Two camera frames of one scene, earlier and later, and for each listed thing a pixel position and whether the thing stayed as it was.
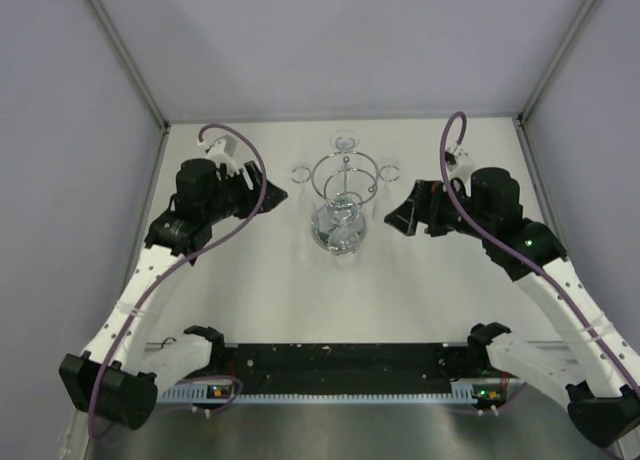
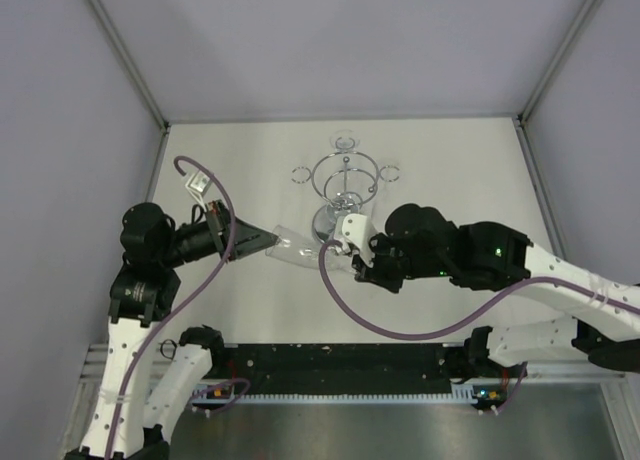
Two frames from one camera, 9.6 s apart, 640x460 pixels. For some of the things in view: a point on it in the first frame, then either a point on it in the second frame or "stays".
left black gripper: [251, 195] -> [254, 239]
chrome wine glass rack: [341, 182] stays
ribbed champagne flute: [301, 174] stays
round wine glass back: [344, 141] stays
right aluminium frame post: [520, 118] stays
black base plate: [351, 366] stays
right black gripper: [422, 205] -> [366, 273]
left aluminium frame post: [123, 54] stays
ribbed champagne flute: [389, 173] -> [302, 251]
